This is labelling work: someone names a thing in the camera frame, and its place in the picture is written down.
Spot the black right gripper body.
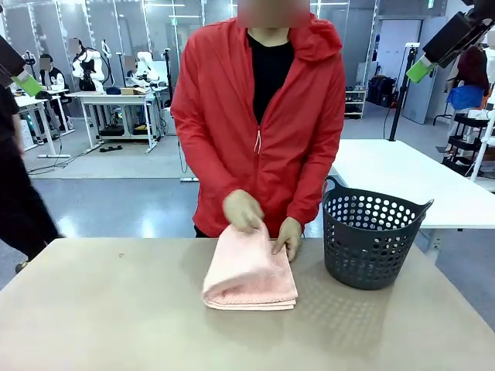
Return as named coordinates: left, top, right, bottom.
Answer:
left=422, top=11, right=489, bottom=70

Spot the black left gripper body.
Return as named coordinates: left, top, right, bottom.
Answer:
left=0, top=34, right=27, bottom=89

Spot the pink terry towel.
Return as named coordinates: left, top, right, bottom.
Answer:
left=201, top=222, right=299, bottom=312

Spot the person left forearm red sleeve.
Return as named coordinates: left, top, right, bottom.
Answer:
left=284, top=146, right=341, bottom=225

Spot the person right forearm red sleeve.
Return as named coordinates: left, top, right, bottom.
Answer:
left=176, top=127, right=243, bottom=202

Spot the person left hand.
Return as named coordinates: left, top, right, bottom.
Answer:
left=271, top=216, right=302, bottom=263

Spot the person right hand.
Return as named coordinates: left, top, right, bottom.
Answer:
left=223, top=188, right=267, bottom=235

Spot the white height adjustable desk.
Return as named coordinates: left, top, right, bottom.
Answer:
left=77, top=90, right=162, bottom=155
left=15, top=90, right=74, bottom=159

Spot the seated bystander in varsity jacket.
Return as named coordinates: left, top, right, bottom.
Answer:
left=38, top=53, right=67, bottom=94

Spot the bystander with long dark hair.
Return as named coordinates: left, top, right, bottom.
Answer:
left=456, top=46, right=490, bottom=97

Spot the black stand pole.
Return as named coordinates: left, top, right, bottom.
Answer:
left=387, top=42, right=421, bottom=142

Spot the black bags pile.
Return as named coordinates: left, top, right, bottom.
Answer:
left=367, top=75, right=398, bottom=108

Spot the white open shelf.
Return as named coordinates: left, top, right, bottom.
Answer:
left=343, top=61, right=368, bottom=121

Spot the white and black background robot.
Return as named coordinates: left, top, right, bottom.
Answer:
left=71, top=46, right=108, bottom=94

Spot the black utility cart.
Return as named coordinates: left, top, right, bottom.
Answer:
left=442, top=111, right=492, bottom=171

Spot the large white table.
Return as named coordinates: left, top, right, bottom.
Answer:
left=331, top=138, right=495, bottom=252

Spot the bystander in black clothes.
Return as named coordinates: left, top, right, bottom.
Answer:
left=0, top=87, right=65, bottom=274

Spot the dark grey perforated laundry basket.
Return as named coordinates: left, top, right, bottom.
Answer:
left=321, top=175, right=435, bottom=291

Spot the person torso in red jacket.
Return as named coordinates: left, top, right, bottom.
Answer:
left=169, top=0, right=347, bottom=239

